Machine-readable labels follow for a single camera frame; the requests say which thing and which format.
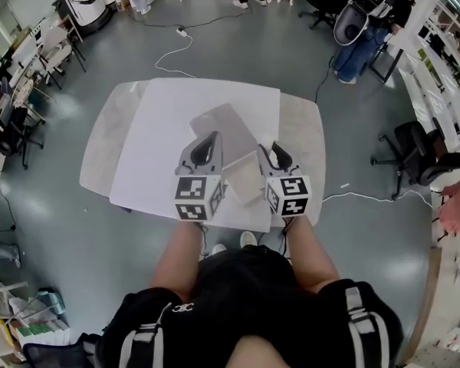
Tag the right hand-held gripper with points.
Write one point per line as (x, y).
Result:
(289, 198)

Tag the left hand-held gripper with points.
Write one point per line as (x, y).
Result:
(189, 194)

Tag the person's left forearm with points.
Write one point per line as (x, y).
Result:
(180, 259)

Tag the person's right forearm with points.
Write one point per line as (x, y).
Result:
(310, 259)

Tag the large white paper sheet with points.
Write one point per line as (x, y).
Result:
(157, 148)

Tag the person's white shoe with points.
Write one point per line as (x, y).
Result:
(248, 238)
(218, 248)

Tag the white power strip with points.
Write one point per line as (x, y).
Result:
(181, 31)

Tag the black office chair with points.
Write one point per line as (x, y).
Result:
(11, 132)
(322, 4)
(414, 152)

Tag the person's black clothing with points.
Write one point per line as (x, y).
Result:
(249, 293)

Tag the grey shell backpack rig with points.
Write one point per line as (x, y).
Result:
(352, 25)

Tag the white folding chair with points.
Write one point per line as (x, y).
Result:
(55, 54)

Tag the white and black robot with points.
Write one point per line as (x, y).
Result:
(86, 2)

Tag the stack of white books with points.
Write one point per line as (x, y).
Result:
(42, 332)

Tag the black bag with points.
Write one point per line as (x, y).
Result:
(57, 353)

